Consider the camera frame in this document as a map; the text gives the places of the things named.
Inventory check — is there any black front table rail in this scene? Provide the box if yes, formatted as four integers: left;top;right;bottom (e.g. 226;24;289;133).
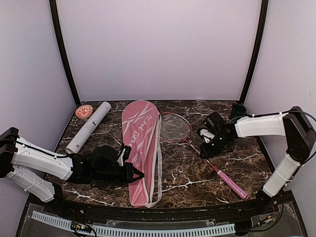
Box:
24;184;294;227

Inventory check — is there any pink racket cover bag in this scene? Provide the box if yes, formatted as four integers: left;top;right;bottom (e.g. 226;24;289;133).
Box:
121;100;162;208

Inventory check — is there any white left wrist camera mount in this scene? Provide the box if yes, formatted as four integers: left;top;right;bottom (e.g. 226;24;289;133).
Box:
117;145;131;166

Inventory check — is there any grey slotted cable duct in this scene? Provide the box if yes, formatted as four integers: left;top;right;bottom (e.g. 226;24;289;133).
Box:
31;211;236;237

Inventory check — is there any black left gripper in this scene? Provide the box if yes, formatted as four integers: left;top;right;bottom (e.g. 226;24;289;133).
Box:
93;162;144;185

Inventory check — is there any white cardboard shuttlecock tube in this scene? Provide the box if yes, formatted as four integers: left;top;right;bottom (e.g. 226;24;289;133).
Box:
66;102;111;154

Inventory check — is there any red badminton racket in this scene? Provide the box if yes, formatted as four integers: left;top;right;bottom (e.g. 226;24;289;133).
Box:
160;113;248;199

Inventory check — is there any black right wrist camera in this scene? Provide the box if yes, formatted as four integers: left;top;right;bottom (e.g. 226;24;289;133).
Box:
197;128;215;143

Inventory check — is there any dark green cup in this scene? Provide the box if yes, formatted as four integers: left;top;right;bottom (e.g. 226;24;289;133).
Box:
230;104;247;119

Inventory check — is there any red white patterned bowl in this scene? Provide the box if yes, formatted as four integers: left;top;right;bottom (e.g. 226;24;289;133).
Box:
75;105;93;120

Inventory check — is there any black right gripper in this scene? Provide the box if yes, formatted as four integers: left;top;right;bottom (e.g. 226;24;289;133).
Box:
200;134;231;159

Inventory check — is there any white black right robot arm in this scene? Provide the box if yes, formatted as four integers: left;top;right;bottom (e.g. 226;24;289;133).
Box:
197;106;316;214

